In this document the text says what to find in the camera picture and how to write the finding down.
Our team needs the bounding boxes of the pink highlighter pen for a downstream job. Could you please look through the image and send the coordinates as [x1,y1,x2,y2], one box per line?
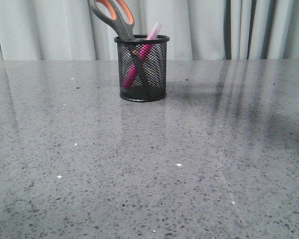
[123,22,162,90]

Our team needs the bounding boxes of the grey orange scissors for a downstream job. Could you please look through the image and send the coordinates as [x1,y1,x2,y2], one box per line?
[89,0,149,101]

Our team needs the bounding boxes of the black mesh pen holder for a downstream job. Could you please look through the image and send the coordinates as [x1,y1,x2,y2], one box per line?
[114,34,169,102]

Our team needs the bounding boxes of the grey curtain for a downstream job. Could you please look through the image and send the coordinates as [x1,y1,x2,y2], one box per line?
[0,0,299,60]

